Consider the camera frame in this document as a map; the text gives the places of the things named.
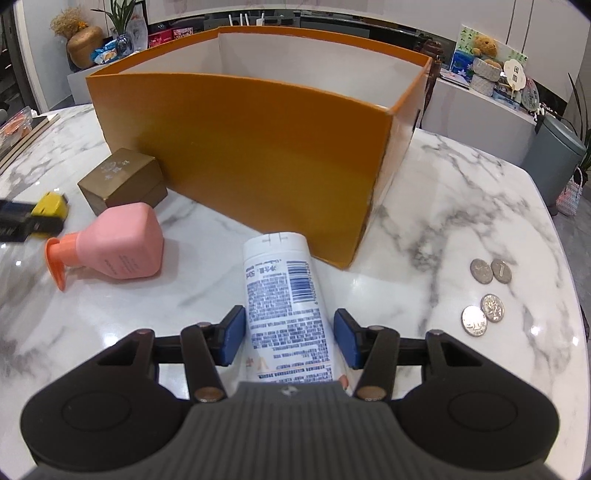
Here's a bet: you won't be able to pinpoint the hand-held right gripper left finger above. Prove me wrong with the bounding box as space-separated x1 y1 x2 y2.
99 305 247 403

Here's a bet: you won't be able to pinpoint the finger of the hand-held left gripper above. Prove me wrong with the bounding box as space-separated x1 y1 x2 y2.
0 199 35 217
0 215 63 243

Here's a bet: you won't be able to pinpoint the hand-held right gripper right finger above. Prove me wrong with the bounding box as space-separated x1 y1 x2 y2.
333 308 481 402

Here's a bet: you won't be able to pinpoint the small yellow block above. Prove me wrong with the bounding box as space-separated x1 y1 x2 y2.
32 193 70 220

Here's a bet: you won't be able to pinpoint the white printed tube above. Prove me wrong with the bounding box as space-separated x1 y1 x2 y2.
242 232 349 386

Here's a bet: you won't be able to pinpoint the orange cardboard box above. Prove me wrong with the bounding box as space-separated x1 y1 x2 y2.
86 25 433 271

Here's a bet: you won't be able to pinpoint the orange snack in clear tray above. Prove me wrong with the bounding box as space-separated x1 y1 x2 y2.
0 108 34 139

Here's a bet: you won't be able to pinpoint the pink pump bottle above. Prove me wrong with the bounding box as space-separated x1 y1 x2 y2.
45 203 165 291

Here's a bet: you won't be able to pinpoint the small brown gift box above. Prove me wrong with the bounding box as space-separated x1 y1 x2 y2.
78 148 168 217

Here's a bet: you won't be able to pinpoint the gold vase with dry flowers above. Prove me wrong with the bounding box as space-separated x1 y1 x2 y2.
50 7 105 71

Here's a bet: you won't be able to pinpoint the blue snack packets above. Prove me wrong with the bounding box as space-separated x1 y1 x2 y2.
90 44 122 65

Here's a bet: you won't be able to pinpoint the white marble television cabinet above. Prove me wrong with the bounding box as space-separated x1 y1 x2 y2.
422 69 542 163

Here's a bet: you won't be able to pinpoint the woven pastel basket bag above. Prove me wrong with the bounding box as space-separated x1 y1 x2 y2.
556 167 585 217

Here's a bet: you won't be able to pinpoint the grey pedal trash can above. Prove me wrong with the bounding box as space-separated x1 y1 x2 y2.
522 113 587 216

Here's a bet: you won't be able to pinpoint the blue tin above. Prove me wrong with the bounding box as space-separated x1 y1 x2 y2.
492 88 523 110

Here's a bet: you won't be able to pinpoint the white router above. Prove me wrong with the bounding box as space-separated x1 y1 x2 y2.
228 11 265 29

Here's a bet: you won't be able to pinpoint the blue tissue box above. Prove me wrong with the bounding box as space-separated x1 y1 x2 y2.
450 50 475 75

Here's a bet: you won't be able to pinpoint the round paper fan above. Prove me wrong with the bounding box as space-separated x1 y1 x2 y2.
502 58 528 92

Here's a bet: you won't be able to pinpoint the green picture board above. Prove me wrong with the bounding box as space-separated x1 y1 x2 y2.
455 25 528 64

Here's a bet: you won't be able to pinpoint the brown teddy bear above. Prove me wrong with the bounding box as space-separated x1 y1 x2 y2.
471 34 502 59

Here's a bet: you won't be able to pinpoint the brown bag with strap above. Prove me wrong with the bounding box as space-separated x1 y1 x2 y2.
418 39 445 80

